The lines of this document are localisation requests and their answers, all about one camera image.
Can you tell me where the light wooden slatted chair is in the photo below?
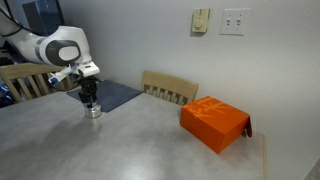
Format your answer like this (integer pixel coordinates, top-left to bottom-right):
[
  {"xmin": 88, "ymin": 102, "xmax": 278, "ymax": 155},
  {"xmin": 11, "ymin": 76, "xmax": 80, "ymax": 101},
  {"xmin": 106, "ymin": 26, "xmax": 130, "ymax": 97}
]
[{"xmin": 0, "ymin": 63, "xmax": 83, "ymax": 105}]

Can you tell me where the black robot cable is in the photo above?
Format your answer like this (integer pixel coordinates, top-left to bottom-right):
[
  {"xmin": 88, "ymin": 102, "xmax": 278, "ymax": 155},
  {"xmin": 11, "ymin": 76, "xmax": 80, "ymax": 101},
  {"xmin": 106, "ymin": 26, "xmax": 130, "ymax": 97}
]
[{"xmin": 0, "ymin": 6, "xmax": 26, "ymax": 38}]

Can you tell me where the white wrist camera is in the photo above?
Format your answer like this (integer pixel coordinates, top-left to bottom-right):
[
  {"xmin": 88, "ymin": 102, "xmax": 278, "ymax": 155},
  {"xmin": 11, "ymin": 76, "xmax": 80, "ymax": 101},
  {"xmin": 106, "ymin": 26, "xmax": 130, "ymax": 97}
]
[{"xmin": 47, "ymin": 66, "xmax": 73, "ymax": 85}]

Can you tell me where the wooden chair back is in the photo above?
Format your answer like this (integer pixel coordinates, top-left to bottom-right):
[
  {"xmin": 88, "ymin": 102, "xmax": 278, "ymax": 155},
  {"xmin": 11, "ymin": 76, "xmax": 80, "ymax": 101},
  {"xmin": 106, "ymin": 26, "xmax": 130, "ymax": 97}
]
[{"xmin": 140, "ymin": 70, "xmax": 200, "ymax": 107}]

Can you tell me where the dark monitor screen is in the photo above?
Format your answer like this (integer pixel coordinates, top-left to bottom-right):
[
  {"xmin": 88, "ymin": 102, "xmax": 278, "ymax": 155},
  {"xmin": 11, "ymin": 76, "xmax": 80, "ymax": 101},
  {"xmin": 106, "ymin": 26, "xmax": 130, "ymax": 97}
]
[{"xmin": 20, "ymin": 0, "xmax": 66, "ymax": 36}]

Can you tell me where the dark blue cloth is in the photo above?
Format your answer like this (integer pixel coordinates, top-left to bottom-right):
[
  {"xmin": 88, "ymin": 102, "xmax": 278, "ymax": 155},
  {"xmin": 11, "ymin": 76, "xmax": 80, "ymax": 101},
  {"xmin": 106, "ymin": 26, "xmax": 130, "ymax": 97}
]
[{"xmin": 65, "ymin": 79, "xmax": 144, "ymax": 114}]

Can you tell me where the silver bottle jar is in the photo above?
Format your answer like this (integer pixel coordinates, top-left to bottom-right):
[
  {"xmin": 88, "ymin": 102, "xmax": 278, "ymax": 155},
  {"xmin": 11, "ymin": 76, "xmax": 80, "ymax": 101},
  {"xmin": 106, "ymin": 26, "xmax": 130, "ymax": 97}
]
[{"xmin": 83, "ymin": 105, "xmax": 104, "ymax": 120}]

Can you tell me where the orange cardboard box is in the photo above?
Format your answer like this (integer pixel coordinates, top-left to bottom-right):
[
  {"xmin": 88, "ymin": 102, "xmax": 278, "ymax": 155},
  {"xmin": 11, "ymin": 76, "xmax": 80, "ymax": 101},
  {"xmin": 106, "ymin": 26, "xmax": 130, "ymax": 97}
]
[{"xmin": 179, "ymin": 95, "xmax": 254, "ymax": 155}]

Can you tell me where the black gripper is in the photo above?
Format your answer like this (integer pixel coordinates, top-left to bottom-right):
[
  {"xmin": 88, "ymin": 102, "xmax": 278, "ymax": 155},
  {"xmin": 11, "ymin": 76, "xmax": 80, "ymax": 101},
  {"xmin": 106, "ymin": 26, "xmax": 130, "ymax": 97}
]
[{"xmin": 76, "ymin": 76, "xmax": 101, "ymax": 109}]

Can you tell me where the white light switch plate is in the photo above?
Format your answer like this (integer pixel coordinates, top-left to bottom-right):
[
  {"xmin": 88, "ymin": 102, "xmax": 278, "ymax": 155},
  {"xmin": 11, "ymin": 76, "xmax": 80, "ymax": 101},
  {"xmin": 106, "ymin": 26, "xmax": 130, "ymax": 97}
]
[{"xmin": 219, "ymin": 7, "xmax": 252, "ymax": 37}]

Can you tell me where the beige wall thermostat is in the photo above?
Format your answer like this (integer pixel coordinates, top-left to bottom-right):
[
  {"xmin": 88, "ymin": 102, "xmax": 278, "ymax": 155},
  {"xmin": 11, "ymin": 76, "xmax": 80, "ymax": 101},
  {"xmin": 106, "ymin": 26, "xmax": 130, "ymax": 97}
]
[{"xmin": 191, "ymin": 7, "xmax": 211, "ymax": 34}]

